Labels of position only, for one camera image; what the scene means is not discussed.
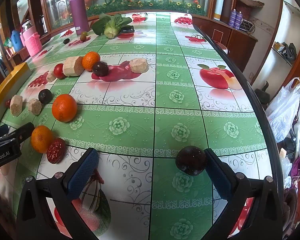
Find blue plastic jug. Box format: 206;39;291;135
11;30;23;53

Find red tomato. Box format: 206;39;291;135
53;63;66;79

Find purple thermos bottle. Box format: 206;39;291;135
69;0;90;35

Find large orange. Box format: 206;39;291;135
52;94;77;122

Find white plastic bag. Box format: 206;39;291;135
266;77;300;142

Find small dark olive fruit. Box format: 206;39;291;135
63;38;70;44

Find small orange mandarin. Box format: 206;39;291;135
31;125;55;154

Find green bok choy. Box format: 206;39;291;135
91;13;134;39

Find dark avocado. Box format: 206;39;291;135
38;89;53;104

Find red strawberry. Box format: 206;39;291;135
46;138;66;164

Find yellow rimmed white tray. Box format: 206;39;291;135
0;62;31;120

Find tiny beige sugarcane piece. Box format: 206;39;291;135
46;71;56;82

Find pink crochet covered jar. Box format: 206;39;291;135
22;26;42;57

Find dark purple plum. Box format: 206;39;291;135
93;61;109;76

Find purple striped bottles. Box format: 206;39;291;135
228;9;243;30

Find small red date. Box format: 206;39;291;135
5;99;11;108

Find orange tangerine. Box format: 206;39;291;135
82;51;100;72

